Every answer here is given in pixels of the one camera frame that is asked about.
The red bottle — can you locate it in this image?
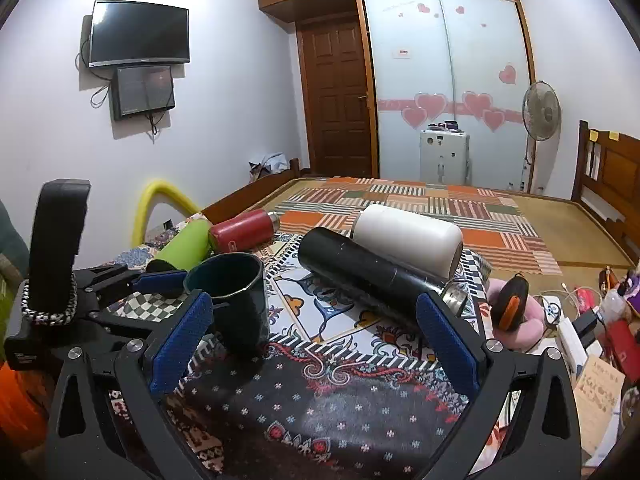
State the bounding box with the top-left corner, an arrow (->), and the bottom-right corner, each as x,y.
208,209 -> 282,255

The brown cardboard sheet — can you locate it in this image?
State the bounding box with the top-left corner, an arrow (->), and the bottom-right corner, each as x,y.
571,354 -> 627,461

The ornate printed blanket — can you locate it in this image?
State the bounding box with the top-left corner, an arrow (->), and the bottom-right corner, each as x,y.
109,232 -> 503,480

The brown wooden door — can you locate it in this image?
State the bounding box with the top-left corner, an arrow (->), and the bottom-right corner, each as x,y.
297,19 -> 375,179

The black and orange tool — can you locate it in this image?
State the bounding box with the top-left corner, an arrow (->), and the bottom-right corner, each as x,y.
489,273 -> 530,334

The wooden bed headboard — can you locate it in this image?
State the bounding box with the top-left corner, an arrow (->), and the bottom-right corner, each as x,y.
570,120 -> 640,263

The white power strip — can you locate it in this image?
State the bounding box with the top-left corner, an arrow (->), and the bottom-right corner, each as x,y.
554,316 -> 592,377

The red box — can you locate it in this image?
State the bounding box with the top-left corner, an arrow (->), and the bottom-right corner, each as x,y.
599,319 -> 640,378

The frosted wardrobe sliding door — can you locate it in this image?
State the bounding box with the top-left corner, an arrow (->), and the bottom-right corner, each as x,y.
439,0 -> 534,193
361,0 -> 455,182

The small white cabinet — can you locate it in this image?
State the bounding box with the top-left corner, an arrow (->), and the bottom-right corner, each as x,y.
418,128 -> 472,186

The white cable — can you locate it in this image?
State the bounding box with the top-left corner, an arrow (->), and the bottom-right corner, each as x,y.
540,282 -> 603,328

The woven straw bed mat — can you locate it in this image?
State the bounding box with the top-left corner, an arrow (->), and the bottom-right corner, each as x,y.
290,176 -> 636,269

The pile of bags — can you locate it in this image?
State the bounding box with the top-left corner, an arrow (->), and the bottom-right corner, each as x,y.
249,151 -> 290,182

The yellow foam tube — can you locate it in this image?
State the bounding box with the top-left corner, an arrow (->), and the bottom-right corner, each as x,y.
130,177 -> 202,249

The pink neck pillow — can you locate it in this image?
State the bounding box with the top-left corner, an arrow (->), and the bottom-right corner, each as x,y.
486,276 -> 549,352

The white thermos flask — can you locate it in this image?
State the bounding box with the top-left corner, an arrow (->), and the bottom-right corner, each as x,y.
351,203 -> 465,279

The striped patchwork quilt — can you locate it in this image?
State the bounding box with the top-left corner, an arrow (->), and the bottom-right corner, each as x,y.
272,177 -> 564,277

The small black wall monitor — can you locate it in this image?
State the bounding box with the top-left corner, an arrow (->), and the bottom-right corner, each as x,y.
111,64 -> 177,122

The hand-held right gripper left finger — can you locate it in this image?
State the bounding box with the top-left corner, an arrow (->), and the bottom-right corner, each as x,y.
47,290 -> 221,480

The orange cloth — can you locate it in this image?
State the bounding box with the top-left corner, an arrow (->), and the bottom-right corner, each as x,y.
0,359 -> 48,453

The black wall television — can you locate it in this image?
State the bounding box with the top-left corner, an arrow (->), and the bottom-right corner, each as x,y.
88,0 -> 192,69

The black television cable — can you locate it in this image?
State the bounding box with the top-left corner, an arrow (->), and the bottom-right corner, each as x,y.
75,22 -> 113,109

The dark green cup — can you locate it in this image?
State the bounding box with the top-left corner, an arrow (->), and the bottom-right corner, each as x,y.
183,252 -> 271,359

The clear plastic bottle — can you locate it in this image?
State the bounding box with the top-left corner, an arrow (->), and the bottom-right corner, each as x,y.
598,269 -> 632,325

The standing electric fan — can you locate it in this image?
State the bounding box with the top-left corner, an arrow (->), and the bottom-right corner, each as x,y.
519,80 -> 563,194

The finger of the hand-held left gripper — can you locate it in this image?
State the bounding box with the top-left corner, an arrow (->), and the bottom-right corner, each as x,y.
90,307 -> 157,347
75,265 -> 189,300

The wooden bed footboard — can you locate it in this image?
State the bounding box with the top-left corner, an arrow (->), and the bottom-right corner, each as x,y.
199,158 -> 302,226

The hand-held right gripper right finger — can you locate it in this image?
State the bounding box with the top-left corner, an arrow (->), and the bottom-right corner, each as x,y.
415,292 -> 584,480

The lime green bottle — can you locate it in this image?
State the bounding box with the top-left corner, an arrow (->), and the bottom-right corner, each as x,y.
146,219 -> 214,274

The black thermos flask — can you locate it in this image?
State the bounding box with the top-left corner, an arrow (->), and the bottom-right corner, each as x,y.
297,227 -> 469,319

